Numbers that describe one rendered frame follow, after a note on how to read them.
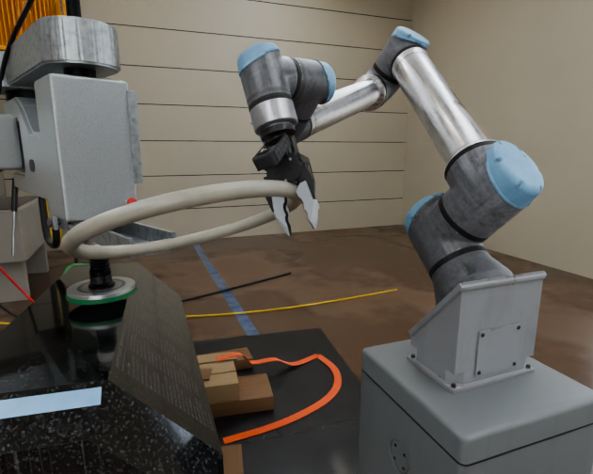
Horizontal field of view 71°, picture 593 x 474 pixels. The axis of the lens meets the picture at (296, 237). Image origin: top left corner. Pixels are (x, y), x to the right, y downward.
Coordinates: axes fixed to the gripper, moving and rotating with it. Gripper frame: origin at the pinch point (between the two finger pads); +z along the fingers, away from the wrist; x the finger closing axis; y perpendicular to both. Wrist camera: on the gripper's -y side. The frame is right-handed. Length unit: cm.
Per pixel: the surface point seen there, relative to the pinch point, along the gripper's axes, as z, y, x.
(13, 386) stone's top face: 17, -10, 71
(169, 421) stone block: 36, 8, 47
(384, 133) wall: -181, 661, 20
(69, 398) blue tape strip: 22, -7, 59
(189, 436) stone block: 41, 11, 45
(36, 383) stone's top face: 18, -7, 67
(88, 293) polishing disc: -2, 28, 84
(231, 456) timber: 76, 77, 80
